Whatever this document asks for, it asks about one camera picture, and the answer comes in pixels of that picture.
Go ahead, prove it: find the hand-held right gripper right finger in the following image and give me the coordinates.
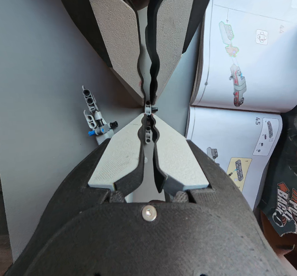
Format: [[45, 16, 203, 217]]
[[150, 114, 211, 193]]

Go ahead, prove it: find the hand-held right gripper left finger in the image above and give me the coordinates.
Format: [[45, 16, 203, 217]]
[[88, 113, 146, 197]]

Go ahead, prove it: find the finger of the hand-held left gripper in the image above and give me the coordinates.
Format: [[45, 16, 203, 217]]
[[145, 0, 198, 106], [88, 0, 146, 107]]

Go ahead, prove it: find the grey technic sub-assembly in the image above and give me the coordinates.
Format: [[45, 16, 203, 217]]
[[82, 85, 119, 145]]

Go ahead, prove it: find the grey lego beam with pins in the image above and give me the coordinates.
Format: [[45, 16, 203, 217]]
[[144, 100, 159, 145]]

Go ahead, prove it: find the lego instruction booklet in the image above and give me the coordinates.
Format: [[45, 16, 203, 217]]
[[185, 0, 297, 211]]

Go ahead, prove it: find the dark printed lego set box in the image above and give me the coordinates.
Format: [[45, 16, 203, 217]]
[[254, 111, 297, 237]]

